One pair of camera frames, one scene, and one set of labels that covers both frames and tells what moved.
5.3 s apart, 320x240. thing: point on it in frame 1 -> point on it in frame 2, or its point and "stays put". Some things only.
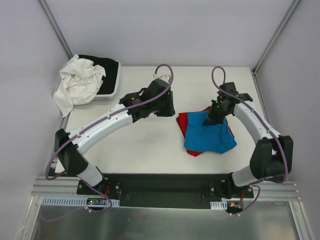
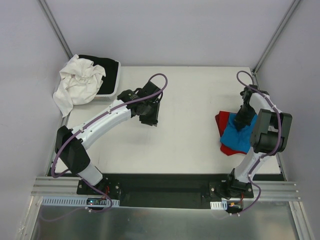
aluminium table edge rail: (283, 189) stays put
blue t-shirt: (215, 138) -> (241, 140)
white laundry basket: (105, 97) stays put
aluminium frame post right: (293, 5) stays put
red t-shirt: (182, 119) -> (222, 119)
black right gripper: (215, 117) -> (241, 119)
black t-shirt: (109, 83) stays put
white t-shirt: (81, 82) stays put
